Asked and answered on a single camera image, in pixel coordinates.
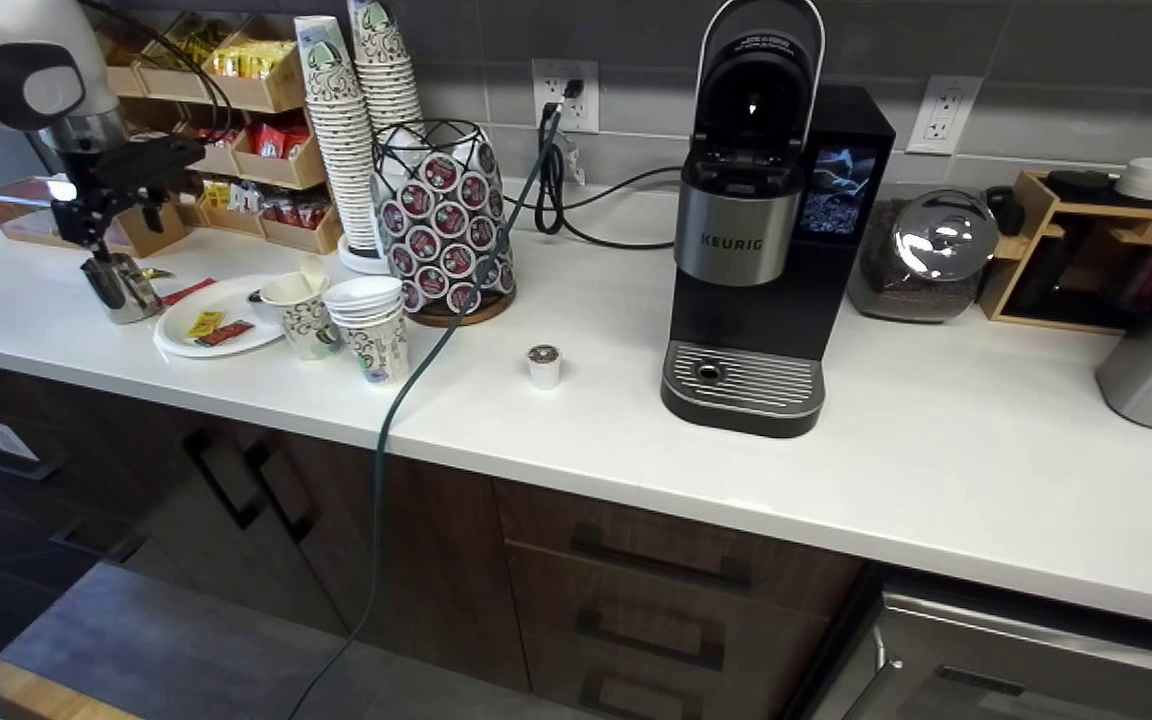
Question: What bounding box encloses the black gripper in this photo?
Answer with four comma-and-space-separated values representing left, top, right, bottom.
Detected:
50, 131, 206, 271

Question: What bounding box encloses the loose red packet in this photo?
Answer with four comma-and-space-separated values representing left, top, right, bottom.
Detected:
154, 271, 223, 307

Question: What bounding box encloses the low wooden packet box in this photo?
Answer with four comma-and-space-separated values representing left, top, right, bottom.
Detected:
0, 177, 193, 262

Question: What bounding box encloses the white paper plate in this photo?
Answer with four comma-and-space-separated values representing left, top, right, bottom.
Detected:
153, 286, 286, 364

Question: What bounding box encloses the red ketchup packet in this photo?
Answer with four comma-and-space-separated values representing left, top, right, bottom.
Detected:
193, 315, 258, 353

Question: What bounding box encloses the wooden condiment rack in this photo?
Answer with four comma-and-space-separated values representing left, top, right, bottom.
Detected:
101, 13, 349, 262

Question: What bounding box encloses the white bowl with yellow item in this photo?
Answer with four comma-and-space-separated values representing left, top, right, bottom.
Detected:
256, 258, 349, 362

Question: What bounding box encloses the tall paper cup stack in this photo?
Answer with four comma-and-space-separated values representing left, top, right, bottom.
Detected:
345, 0, 426, 146
286, 13, 384, 258

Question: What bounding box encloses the upright patterned paper cup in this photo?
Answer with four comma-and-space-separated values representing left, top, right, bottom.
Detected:
320, 271, 416, 387

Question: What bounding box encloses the white coffee pod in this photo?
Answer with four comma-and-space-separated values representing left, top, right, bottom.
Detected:
520, 341, 569, 393

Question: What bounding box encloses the light wooden edge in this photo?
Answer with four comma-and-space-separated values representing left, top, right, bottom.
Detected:
0, 627, 141, 720

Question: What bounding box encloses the dark wood lower cabinet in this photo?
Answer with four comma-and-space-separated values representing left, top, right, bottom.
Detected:
0, 353, 872, 720

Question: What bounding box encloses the black silver coffee machine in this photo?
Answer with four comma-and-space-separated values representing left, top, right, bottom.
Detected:
657, 0, 899, 441

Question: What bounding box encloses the shiny silver lidded container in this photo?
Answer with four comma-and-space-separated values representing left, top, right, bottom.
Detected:
845, 189, 1003, 328

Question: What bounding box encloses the wooden countertop organizer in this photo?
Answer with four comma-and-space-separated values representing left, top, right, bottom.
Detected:
977, 163, 1152, 337

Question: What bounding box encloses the stainless dishwasher front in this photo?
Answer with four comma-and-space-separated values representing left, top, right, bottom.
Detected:
806, 573, 1152, 720

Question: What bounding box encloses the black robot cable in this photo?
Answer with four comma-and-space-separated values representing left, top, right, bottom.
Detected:
75, 0, 238, 146

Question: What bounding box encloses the black vertical cabinet handle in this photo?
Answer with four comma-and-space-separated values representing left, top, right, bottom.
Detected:
245, 432, 326, 543
185, 424, 267, 531

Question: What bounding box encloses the green cable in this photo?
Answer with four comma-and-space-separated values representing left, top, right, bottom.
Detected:
282, 313, 467, 720

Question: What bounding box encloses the wire coffee pod carousel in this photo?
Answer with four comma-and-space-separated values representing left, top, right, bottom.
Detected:
368, 116, 520, 333

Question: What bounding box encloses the black power cord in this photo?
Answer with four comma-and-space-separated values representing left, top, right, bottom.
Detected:
526, 97, 687, 258

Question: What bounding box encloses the white wall outlet with plug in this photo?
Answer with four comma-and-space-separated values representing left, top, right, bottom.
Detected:
526, 57, 602, 137

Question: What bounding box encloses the black horizontal drawer handle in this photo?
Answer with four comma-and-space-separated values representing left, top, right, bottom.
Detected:
570, 604, 733, 673
565, 524, 756, 596

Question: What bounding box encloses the empty white wall outlet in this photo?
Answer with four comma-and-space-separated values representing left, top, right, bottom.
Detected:
903, 71, 988, 160

